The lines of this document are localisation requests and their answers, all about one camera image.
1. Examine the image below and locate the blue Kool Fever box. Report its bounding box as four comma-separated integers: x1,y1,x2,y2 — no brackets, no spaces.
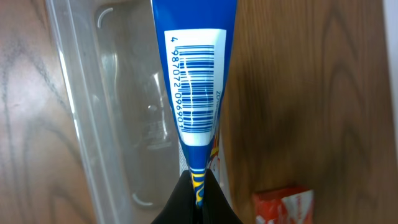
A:
151,0,238,208

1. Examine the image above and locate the clear plastic container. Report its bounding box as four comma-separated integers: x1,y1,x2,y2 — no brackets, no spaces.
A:
46,0,228,223

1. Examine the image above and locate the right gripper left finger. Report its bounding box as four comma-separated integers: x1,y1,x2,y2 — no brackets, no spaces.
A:
152,170,197,224

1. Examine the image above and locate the red Panadol sachet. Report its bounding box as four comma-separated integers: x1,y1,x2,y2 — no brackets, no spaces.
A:
252,185,314,224

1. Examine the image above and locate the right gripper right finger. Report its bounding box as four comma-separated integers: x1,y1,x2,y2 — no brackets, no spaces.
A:
202,169,243,224

